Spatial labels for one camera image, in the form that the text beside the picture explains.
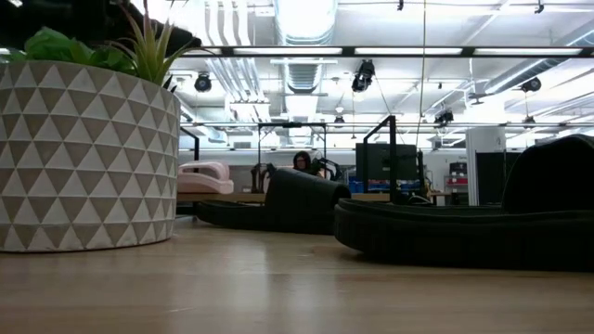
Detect black metal post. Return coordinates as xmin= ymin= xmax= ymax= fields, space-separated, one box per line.
xmin=179 ymin=127 xmax=201 ymax=163

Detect black metal frame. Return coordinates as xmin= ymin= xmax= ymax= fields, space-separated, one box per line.
xmin=363 ymin=115 xmax=399 ymax=205
xmin=257 ymin=122 xmax=328 ymax=180

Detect black overhead beam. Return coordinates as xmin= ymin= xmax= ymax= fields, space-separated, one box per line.
xmin=180 ymin=45 xmax=594 ymax=59

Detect blue storage bins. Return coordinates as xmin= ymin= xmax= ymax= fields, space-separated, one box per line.
xmin=348 ymin=180 xmax=421 ymax=194

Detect green broad-leaf plant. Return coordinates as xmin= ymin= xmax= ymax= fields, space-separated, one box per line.
xmin=0 ymin=26 xmax=136 ymax=75

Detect white grey triangle-patterned planter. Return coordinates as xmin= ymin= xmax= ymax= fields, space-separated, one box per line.
xmin=0 ymin=59 xmax=182 ymax=254

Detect pink slide sandal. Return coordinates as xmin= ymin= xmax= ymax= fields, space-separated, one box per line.
xmin=177 ymin=161 xmax=235 ymax=195

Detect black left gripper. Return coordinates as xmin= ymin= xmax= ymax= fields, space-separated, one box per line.
xmin=155 ymin=18 xmax=204 ymax=56

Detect black monitor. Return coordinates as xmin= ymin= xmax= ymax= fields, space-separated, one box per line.
xmin=355 ymin=142 xmax=419 ymax=182

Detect black slide sandal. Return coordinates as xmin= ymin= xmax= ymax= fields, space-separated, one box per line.
xmin=333 ymin=134 xmax=594 ymax=273
xmin=197 ymin=167 xmax=353 ymax=236

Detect silver ventilation duct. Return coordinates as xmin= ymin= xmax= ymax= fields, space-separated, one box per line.
xmin=273 ymin=0 xmax=340 ymax=46

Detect seated person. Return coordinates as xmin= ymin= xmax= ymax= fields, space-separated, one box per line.
xmin=291 ymin=150 xmax=326 ymax=178

